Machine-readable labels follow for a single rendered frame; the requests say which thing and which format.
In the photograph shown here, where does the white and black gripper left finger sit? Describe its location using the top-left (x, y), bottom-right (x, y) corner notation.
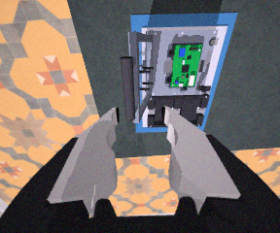
top-left (0, 107), bottom-right (120, 233)

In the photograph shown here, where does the green circuit board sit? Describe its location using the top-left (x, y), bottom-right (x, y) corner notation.
top-left (170, 45), bottom-right (202, 87)

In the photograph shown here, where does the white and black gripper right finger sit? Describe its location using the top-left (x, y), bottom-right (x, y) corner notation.
top-left (161, 106), bottom-right (280, 233)

